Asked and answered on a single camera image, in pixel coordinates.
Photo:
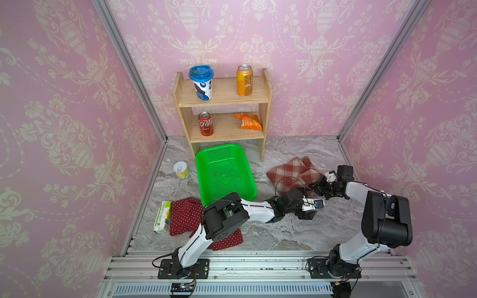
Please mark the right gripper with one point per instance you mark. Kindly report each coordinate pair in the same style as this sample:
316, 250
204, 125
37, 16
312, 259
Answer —
319, 189

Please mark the small black circuit board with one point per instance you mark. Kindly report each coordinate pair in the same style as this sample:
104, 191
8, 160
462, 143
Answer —
182, 289

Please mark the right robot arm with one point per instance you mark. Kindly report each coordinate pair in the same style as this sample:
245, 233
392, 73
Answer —
386, 221

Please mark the small yellow tin can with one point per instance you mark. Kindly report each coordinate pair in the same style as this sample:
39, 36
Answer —
181, 169

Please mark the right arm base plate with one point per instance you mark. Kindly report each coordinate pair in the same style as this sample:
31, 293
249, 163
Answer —
322, 268

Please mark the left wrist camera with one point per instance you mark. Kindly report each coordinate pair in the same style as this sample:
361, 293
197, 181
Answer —
312, 204

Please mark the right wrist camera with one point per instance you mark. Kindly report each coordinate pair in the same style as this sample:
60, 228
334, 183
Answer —
331, 176

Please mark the blue lidded cup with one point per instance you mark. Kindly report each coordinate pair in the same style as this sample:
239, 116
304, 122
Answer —
202, 76

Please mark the left aluminium corner post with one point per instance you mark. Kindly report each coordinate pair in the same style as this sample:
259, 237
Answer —
128, 63

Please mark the aluminium corner post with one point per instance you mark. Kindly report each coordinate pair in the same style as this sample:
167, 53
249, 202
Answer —
128, 63
408, 25

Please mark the red polka dot skirt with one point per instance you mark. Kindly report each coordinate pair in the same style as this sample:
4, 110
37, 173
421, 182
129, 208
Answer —
186, 217

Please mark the green plastic basket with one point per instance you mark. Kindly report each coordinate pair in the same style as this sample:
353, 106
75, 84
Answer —
222, 170

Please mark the wooden two-tier shelf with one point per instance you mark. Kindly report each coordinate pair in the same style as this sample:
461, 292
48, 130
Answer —
223, 105

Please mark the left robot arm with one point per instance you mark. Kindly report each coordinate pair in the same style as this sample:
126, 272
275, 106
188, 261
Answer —
225, 216

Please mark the red plaid skirt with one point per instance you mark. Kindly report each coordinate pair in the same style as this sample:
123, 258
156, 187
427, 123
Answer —
297, 173

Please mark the orange soda can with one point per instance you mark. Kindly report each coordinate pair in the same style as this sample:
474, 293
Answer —
244, 80

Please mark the aluminium front rail frame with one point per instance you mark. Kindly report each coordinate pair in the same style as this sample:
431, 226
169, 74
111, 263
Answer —
279, 274

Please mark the red cola can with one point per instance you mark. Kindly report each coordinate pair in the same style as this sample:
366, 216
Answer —
205, 124

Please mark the green white carton box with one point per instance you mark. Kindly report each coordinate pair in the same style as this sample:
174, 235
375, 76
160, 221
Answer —
163, 218

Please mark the right aluminium corner post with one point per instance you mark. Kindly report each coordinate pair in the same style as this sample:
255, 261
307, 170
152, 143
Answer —
408, 25

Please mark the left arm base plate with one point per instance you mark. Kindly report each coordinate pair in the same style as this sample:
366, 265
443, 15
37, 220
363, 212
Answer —
170, 269

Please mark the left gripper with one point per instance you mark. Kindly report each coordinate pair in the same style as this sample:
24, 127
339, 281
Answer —
304, 215

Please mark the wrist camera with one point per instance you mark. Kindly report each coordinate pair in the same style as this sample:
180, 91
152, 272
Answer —
312, 204
331, 176

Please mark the black connector box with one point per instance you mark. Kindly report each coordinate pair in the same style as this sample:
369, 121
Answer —
341, 290

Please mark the orange snack bag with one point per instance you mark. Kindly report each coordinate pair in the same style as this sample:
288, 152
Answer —
249, 121

